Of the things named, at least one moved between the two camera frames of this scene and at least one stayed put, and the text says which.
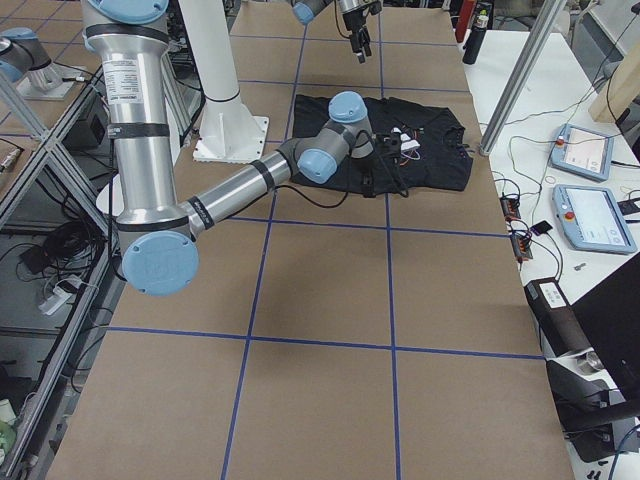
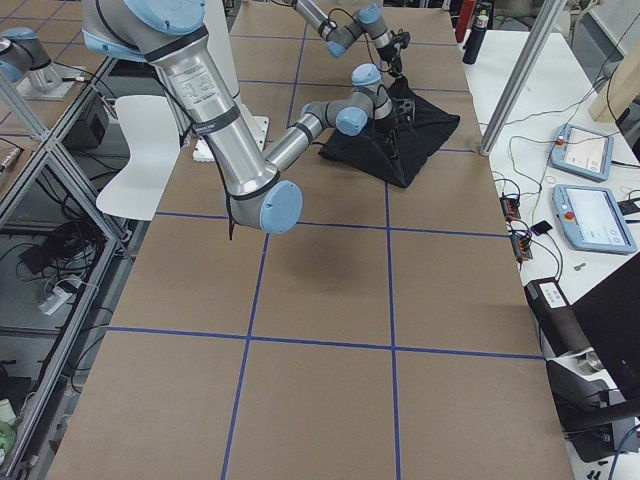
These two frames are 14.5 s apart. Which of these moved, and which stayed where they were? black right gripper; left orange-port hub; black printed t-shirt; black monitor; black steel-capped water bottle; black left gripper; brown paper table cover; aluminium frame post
Moved: black left gripper; black right gripper; black printed t-shirt
Stayed: brown paper table cover; black steel-capped water bottle; left orange-port hub; aluminium frame post; black monitor
